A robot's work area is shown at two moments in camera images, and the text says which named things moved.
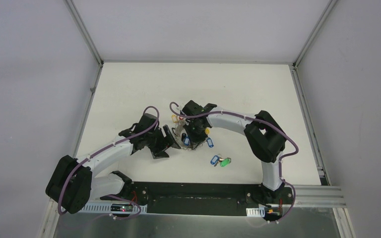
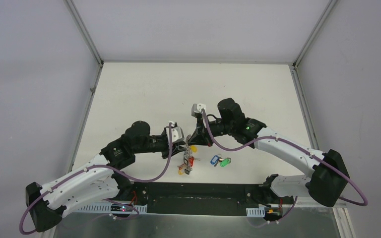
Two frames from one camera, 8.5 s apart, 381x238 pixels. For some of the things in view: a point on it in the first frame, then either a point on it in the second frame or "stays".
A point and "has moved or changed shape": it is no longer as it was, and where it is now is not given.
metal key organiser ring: (177, 133) has moved or changed shape
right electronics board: (273, 213) stays
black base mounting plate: (205, 199) stays
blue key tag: (215, 159) stays
